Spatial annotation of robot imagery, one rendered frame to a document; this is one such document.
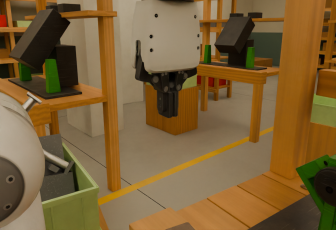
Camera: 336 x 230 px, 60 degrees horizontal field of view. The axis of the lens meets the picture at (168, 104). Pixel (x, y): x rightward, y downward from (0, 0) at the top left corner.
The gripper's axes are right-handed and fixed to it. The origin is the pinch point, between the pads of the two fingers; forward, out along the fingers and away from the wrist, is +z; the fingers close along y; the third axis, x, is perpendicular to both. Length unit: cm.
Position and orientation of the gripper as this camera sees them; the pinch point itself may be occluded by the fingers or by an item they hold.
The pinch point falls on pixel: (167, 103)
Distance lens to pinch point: 45.5
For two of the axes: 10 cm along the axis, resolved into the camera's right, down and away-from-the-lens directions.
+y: -8.2, 1.4, -5.5
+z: 0.0, 9.7, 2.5
